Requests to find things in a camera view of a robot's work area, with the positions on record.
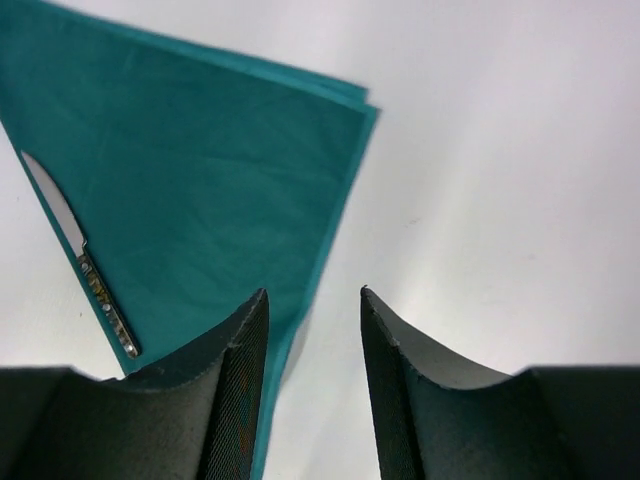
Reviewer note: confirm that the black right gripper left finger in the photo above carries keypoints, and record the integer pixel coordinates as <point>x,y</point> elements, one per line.
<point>190,415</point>

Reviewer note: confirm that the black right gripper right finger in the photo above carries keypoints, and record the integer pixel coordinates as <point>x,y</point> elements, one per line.
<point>440,415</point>

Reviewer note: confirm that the knife with black handle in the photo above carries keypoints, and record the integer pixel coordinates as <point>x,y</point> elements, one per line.
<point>75,237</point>

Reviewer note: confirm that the teal cloth napkin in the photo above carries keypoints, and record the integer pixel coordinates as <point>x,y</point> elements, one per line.
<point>197,175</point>

